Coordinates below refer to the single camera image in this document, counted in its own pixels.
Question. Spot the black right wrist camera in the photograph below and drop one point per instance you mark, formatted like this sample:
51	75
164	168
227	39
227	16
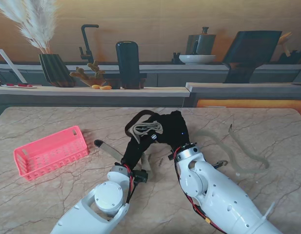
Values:
172	157

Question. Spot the white pampas grass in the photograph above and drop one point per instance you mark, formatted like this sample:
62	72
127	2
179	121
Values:
38	26

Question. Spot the dark brown webbing belt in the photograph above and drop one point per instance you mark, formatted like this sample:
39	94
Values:
130	123

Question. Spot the orange fruit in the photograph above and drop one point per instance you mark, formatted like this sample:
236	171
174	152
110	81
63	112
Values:
95	86
106	87

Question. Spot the plate with red slices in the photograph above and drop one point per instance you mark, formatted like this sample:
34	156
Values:
18	86

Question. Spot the black kitchen faucet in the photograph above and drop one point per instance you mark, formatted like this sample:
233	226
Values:
86	41

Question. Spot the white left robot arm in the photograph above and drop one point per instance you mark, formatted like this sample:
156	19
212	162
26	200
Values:
106	202

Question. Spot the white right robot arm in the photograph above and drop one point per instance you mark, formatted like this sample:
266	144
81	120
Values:
218	195

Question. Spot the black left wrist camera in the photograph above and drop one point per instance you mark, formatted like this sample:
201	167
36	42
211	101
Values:
141	176

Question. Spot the pink plastic storage basket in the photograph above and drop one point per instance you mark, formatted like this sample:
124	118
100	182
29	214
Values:
47	156

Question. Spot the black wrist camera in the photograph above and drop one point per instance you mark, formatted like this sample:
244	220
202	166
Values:
141	176
172	157

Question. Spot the white leaning board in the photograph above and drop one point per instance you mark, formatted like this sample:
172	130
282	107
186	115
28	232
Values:
11	64

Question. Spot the grey counter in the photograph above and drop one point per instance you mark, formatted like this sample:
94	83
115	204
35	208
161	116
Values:
238	89

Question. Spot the pale beige webbing belt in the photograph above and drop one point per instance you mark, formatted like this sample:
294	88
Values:
252	156

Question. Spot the grey pot with lid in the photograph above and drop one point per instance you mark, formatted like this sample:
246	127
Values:
204	45

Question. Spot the white speckled bowl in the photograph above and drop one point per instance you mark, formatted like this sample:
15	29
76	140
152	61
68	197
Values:
196	59

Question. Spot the cactus plant in bowl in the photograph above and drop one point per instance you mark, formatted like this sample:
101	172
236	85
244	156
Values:
93	80

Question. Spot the dark ribbed vase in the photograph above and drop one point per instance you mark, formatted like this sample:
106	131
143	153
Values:
55	70

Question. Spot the small black holder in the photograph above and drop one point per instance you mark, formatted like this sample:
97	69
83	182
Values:
175	59

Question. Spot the tall dark canister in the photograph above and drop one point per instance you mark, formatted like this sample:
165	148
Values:
127	63

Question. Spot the dark utensil holder with utensils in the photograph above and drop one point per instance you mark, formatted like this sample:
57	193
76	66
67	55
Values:
290	57

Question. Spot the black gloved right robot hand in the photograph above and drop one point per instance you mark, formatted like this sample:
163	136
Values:
175	129

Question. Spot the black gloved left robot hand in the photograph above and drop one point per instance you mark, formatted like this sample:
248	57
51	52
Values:
135	153

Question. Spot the beige braided belt black leather ends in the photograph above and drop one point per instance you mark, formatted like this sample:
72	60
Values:
145	128

